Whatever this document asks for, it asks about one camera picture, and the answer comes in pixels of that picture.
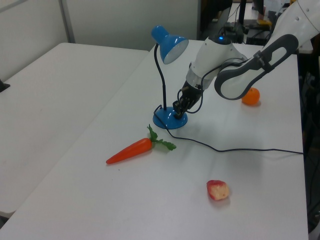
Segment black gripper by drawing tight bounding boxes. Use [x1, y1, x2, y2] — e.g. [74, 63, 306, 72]
[172, 79, 203, 119]

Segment blue gooseneck desk lamp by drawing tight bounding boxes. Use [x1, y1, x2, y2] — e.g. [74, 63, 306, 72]
[150, 24, 190, 130]

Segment orange toy carrot with leaves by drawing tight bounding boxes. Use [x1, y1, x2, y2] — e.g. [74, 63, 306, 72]
[105, 123, 178, 165]

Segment orange toy mandarin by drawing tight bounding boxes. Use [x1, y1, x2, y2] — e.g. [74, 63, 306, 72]
[240, 87, 261, 106]

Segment red toy fruit piece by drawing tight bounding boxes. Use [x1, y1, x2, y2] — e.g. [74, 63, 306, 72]
[206, 179, 231, 201]

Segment dark office chair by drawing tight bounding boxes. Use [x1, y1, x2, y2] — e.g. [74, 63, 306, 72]
[199, 0, 233, 39]

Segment black electronics box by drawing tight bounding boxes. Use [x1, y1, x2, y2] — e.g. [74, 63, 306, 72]
[245, 29, 272, 46]

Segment black monitor stand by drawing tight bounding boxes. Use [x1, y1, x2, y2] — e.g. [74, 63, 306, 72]
[236, 0, 249, 25]

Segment white side table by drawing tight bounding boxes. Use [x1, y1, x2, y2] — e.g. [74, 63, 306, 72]
[0, 42, 151, 219]

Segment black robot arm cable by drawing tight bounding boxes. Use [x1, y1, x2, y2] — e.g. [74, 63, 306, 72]
[176, 56, 249, 114]

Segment black lamp power cable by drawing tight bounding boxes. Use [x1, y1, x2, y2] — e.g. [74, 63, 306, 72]
[152, 104, 305, 155]

